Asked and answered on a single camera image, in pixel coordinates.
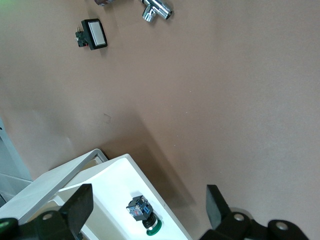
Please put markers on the green push button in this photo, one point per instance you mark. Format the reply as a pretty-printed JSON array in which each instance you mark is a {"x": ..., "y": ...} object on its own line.
[{"x": 143, "y": 215}]

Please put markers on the chrome tee pipe fitting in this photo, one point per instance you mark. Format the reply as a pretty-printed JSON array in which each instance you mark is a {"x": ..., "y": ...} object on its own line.
[{"x": 156, "y": 10}]

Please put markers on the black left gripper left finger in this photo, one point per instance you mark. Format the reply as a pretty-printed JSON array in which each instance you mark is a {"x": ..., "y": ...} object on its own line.
[{"x": 75, "y": 215}]

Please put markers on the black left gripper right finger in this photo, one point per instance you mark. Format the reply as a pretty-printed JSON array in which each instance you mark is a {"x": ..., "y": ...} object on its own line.
[{"x": 217, "y": 210}]

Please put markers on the black switch with white face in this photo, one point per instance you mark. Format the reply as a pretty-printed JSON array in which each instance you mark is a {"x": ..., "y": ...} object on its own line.
[{"x": 93, "y": 35}]

